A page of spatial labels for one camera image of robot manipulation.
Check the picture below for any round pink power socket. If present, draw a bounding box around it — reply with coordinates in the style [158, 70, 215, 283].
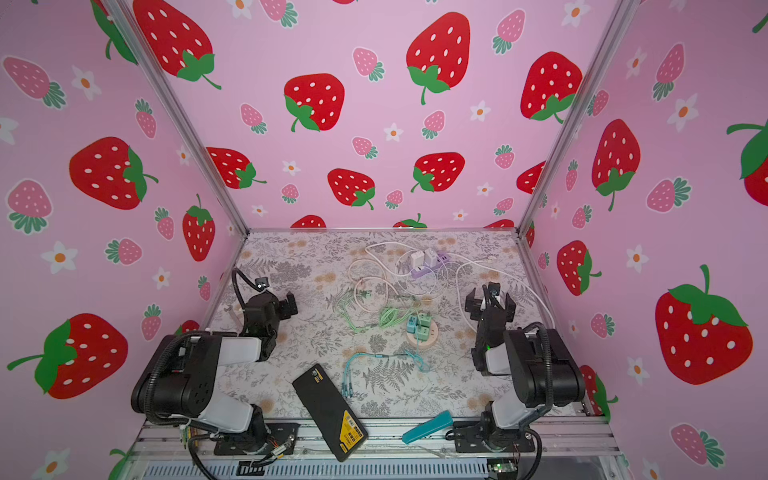
[406, 323, 439, 350]

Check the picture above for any green plug adapter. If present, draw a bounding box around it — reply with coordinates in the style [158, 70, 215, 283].
[417, 312, 432, 329]

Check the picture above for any teal plug adapter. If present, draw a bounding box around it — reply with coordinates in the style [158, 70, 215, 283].
[406, 315, 419, 335]

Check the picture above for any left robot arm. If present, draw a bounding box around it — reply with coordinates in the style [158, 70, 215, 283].
[130, 268, 298, 453]

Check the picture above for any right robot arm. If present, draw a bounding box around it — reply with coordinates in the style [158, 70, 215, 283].
[446, 282, 586, 453]

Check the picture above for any white charger plug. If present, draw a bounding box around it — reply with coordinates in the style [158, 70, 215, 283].
[409, 248, 439, 269]

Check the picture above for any purple power strip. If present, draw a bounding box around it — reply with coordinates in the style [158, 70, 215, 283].
[409, 249, 450, 279]

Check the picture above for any teal plastic tool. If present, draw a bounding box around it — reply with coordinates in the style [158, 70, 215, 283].
[401, 411, 454, 445]

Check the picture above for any black rectangular device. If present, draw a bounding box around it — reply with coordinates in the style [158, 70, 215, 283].
[292, 363, 369, 462]

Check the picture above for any white cable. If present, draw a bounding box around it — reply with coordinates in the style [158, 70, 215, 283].
[363, 241, 556, 330]

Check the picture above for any green usb cable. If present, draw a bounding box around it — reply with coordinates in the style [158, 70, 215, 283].
[339, 293, 415, 335]

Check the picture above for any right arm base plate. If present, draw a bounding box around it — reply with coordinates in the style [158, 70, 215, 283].
[445, 419, 537, 454]

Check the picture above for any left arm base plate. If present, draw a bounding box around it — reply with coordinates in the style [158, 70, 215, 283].
[214, 422, 300, 456]

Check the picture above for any aluminium front rail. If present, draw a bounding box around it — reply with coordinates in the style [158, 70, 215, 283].
[128, 416, 628, 480]

